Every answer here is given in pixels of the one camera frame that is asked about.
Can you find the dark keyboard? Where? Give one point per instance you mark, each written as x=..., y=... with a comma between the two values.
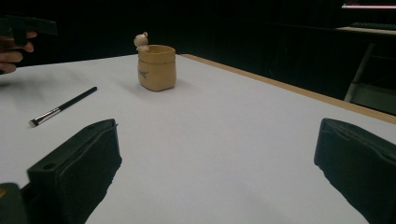
x=373, y=25

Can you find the desk with metal frame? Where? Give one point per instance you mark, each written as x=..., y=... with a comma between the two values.
x=370, y=71

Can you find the monitor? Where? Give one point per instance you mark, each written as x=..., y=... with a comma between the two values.
x=369, y=4

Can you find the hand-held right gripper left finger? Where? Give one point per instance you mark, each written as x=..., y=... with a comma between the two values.
x=74, y=168

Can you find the tan ceramic pen holder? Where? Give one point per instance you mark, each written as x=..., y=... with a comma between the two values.
x=156, y=67

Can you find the black makeup brush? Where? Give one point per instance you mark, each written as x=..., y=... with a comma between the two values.
x=63, y=106

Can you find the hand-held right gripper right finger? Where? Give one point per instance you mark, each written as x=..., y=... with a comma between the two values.
x=361, y=161

